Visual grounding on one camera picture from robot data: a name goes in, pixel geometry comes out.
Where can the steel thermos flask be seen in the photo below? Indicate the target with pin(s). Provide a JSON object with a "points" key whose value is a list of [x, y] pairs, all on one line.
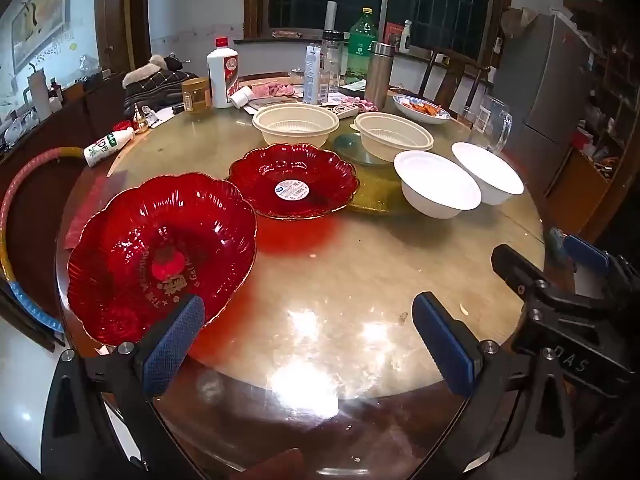
{"points": [[378, 75]]}

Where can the red box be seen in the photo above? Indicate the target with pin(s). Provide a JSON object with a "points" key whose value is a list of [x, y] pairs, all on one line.
{"points": [[392, 32]]}

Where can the pink cloth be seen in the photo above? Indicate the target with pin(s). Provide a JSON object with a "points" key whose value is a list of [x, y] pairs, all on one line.
{"points": [[272, 91]]}

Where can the grey fridge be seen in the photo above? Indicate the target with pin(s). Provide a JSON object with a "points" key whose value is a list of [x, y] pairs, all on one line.
{"points": [[550, 75]]}

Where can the cluttered wooden shelf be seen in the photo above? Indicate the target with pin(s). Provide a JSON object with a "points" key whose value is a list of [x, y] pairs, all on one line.
{"points": [[620, 85]]}

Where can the wall painting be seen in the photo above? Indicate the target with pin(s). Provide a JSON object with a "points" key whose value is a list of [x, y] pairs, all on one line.
{"points": [[40, 15]]}

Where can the white tube bottle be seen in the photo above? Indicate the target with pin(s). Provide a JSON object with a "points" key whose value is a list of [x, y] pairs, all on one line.
{"points": [[314, 75]]}

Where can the dark quilted jacket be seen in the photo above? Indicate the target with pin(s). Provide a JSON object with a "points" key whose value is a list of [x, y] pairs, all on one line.
{"points": [[165, 90]]}

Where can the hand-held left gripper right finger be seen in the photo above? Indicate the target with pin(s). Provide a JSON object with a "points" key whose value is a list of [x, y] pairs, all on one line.
{"points": [[442, 345]]}

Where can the clear glass mug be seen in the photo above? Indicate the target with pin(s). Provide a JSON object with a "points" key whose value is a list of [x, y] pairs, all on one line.
{"points": [[487, 120]]}

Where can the white milk bottle green print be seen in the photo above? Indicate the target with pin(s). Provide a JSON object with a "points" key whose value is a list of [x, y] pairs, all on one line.
{"points": [[105, 146]]}

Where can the round grey turntable base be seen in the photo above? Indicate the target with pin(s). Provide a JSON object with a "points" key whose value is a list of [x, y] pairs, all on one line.
{"points": [[347, 145]]}

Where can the white liquor bottle red cap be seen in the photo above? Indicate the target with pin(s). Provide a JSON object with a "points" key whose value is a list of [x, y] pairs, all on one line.
{"points": [[222, 75]]}

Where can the white foam bowl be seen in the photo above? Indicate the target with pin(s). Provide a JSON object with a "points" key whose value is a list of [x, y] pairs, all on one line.
{"points": [[490, 170], [435, 180]]}

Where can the red glass plate gold lettering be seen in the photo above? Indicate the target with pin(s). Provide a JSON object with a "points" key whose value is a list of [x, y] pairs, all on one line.
{"points": [[150, 240]]}

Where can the small white bottle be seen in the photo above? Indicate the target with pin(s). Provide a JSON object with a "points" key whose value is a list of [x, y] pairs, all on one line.
{"points": [[405, 37]]}

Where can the golden jar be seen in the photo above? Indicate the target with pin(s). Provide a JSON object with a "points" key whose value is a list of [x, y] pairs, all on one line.
{"points": [[196, 95]]}

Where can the gold glitter turntable mat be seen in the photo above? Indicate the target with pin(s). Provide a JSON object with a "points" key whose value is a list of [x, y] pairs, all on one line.
{"points": [[375, 185]]}

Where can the white paper roll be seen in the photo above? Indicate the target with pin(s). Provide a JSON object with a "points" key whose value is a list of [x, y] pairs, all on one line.
{"points": [[330, 15]]}

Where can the small gold perfume bottle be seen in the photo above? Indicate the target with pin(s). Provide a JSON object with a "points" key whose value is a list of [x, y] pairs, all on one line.
{"points": [[140, 122]]}

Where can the white key fob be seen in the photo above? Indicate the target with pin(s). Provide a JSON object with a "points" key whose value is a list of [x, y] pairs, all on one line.
{"points": [[345, 110]]}

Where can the clear plastic bottle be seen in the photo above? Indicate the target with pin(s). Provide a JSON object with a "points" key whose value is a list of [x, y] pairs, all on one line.
{"points": [[332, 60]]}

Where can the dark wooden chair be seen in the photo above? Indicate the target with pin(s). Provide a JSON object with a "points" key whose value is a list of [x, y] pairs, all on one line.
{"points": [[450, 77]]}

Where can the blue white plate with food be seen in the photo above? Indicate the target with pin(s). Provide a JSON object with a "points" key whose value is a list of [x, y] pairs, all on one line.
{"points": [[425, 115]]}

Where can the small red lid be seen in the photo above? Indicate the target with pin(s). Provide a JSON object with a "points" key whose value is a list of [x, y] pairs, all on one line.
{"points": [[121, 126]]}

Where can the multicoloured hula hoop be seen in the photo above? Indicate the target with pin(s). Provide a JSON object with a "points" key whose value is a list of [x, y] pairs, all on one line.
{"points": [[70, 152]]}

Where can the beige plastic bowl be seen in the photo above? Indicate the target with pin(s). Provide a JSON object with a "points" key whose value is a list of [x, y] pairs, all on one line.
{"points": [[295, 122], [395, 132]]}

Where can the small drinking glass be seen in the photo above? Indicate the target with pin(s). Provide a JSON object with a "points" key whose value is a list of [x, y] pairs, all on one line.
{"points": [[465, 117]]}

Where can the red plastic bag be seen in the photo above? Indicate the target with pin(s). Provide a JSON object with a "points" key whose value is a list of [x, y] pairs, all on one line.
{"points": [[87, 205]]}

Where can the dark wooden sideboard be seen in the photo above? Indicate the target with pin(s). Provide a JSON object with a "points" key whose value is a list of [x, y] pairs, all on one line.
{"points": [[65, 120]]}

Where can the green plastic bottle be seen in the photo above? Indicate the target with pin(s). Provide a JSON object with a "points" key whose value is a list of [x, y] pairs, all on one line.
{"points": [[360, 45]]}

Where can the small white cup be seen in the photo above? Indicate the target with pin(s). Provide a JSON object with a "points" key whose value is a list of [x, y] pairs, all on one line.
{"points": [[241, 96]]}

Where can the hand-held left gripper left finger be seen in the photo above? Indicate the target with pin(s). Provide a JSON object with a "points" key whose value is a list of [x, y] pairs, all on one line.
{"points": [[172, 345]]}

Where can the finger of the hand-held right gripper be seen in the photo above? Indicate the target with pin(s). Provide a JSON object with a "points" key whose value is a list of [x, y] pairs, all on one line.
{"points": [[585, 255], [515, 270]]}

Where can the red glass plate white label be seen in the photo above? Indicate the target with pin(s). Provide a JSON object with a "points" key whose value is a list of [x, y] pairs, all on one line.
{"points": [[260, 175]]}

